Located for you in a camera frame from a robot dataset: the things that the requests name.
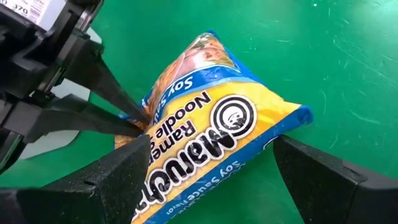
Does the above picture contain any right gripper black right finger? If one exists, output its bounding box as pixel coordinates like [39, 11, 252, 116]
[272, 134, 398, 224]

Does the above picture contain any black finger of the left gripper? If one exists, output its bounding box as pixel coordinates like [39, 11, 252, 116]
[11, 95, 144, 143]
[65, 57, 151, 125]

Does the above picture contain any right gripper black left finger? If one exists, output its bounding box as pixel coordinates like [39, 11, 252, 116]
[0, 134, 152, 224]

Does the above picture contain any blue yellow ramen noodle pack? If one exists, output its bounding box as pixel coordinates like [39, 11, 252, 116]
[114, 30, 314, 224]

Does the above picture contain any green table mat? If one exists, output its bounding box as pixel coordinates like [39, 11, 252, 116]
[0, 0, 398, 224]

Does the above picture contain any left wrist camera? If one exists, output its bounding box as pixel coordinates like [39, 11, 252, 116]
[0, 0, 68, 32]

